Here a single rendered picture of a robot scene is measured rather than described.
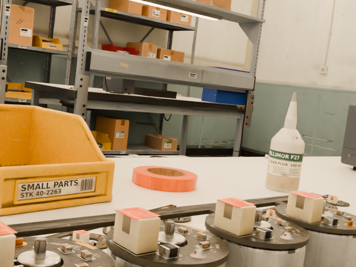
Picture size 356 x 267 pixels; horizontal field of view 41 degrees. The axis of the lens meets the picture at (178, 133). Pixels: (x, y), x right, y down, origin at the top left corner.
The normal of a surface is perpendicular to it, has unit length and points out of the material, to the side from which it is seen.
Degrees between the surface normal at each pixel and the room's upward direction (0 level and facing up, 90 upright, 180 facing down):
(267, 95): 90
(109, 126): 91
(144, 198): 0
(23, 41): 90
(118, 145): 90
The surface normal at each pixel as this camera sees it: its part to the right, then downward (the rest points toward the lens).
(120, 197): 0.11, -0.99
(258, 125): -0.77, -0.03
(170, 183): 0.20, 0.12
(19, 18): 0.53, 0.08
